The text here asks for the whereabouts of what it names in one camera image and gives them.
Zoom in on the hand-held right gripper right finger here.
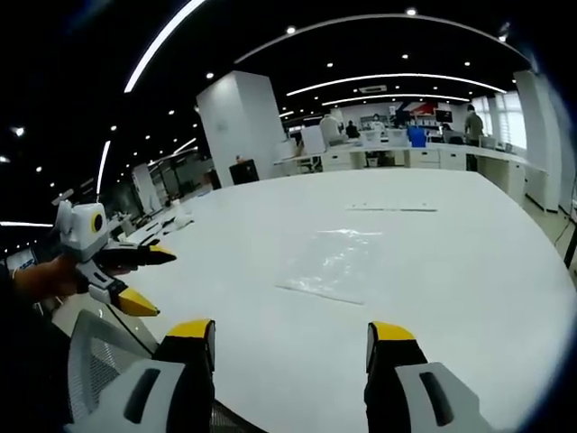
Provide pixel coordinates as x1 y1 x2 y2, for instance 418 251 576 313
363 320 497 433

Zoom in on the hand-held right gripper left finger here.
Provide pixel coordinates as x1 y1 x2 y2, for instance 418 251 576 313
67 318 216 433

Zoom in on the clear resealable plastic bag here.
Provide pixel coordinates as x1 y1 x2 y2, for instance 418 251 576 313
275 228 384 306

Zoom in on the person's left hand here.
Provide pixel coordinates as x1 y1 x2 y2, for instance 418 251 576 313
26 255 94 299

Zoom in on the grey mesh office chair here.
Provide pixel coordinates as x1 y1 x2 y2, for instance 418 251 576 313
67 309 160 425

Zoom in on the black cabinet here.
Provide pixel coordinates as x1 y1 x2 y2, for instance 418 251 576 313
228 161 261 186

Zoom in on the flat clear plastic strip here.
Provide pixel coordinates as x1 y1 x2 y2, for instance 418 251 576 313
345 203 439 213

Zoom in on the white square pillar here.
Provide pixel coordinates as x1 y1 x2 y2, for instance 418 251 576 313
195 70 288 187

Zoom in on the long white counter desk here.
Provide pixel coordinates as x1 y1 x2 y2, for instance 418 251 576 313
272 134 551 212

